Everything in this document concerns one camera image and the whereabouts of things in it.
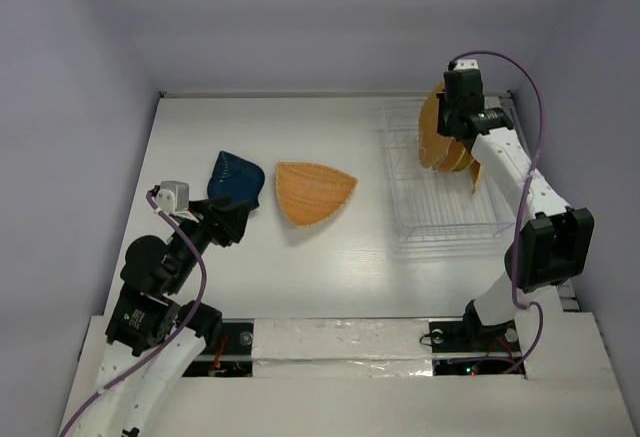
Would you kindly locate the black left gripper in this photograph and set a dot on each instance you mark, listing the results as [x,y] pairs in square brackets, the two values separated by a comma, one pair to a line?
[223,217]

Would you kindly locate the triangular orange woven plate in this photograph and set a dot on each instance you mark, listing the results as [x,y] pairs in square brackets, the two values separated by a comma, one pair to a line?
[310,193]

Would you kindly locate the small orange woven plate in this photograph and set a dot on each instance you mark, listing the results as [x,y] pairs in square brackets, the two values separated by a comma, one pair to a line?
[476,173]

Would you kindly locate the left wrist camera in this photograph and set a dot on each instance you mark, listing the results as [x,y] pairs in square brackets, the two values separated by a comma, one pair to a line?
[172,197]

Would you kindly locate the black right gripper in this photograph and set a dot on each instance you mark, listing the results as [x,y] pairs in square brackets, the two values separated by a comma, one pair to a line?
[454,120]

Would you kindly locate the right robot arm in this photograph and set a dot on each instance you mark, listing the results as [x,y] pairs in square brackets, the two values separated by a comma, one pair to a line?
[551,237]

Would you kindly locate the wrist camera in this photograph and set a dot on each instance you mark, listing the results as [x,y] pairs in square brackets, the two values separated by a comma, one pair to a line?
[172,197]
[463,64]

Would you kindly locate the round orange woven plate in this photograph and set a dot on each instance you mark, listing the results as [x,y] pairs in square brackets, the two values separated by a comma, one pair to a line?
[454,155]

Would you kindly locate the square orange woven plate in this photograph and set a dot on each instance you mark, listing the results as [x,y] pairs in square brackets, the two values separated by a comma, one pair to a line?
[433,147]

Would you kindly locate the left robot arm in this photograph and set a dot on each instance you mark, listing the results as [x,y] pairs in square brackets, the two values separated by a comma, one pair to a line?
[151,339]

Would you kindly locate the white foam front board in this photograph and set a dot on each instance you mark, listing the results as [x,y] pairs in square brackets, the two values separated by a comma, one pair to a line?
[318,377]

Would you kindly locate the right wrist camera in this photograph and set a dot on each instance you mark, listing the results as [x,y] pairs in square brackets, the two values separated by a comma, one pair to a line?
[463,64]

